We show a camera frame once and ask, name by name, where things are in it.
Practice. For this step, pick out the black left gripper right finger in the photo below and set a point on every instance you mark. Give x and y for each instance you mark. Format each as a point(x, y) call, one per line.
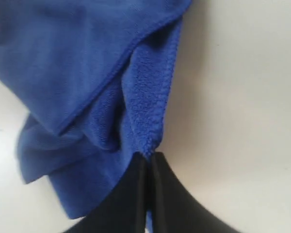
point(174, 209)

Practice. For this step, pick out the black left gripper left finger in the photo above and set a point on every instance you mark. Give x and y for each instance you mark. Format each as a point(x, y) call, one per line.
point(124, 209)

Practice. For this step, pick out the blue microfiber towel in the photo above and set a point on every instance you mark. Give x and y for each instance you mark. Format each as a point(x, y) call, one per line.
point(95, 76)

